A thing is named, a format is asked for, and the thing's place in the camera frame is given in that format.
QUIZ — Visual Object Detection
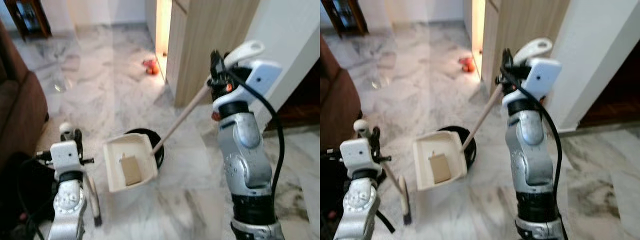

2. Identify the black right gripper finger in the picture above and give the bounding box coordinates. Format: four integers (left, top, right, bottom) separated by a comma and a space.
498, 48, 514, 74
209, 49, 224, 77

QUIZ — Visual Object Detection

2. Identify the beige long-handled dustpan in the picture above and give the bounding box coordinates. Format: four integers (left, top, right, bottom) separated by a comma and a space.
413, 38, 553, 192
103, 41, 265, 193

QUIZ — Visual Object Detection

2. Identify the plain brown cardboard piece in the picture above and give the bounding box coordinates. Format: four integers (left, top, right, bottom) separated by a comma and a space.
429, 153, 452, 184
120, 155, 142, 187

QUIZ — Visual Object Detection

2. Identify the wooden broom with white knob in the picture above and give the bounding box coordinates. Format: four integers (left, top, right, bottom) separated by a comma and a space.
353, 119, 413, 224
59, 122, 103, 227

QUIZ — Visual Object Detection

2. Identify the tall light wood cabinet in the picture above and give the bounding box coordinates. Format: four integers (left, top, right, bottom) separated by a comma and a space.
165, 0, 261, 107
481, 0, 571, 106

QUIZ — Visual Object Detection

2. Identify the dark brown sofa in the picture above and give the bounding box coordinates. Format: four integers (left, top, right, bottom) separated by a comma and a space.
0, 20, 49, 166
320, 35, 363, 151

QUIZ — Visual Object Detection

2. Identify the black fabric bag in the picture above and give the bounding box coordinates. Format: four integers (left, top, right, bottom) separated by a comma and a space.
0, 151, 56, 237

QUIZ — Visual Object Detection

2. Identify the black plastic bucket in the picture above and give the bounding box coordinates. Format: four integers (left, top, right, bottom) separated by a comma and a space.
440, 126, 477, 168
124, 128, 165, 170

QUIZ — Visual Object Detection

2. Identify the dark wooden side table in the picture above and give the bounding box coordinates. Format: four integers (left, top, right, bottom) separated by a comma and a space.
2, 0, 52, 40
322, 0, 371, 37

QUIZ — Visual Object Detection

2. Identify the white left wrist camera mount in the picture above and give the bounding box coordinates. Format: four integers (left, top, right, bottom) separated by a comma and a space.
340, 138, 382, 173
50, 140, 83, 175

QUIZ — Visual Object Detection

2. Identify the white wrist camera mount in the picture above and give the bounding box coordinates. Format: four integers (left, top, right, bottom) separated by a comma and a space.
340, 138, 382, 173
50, 140, 83, 175
502, 57, 562, 103
225, 60, 283, 108

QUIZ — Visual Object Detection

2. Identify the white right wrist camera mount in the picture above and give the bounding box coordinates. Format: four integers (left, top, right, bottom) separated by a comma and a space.
225, 60, 283, 108
502, 57, 562, 103

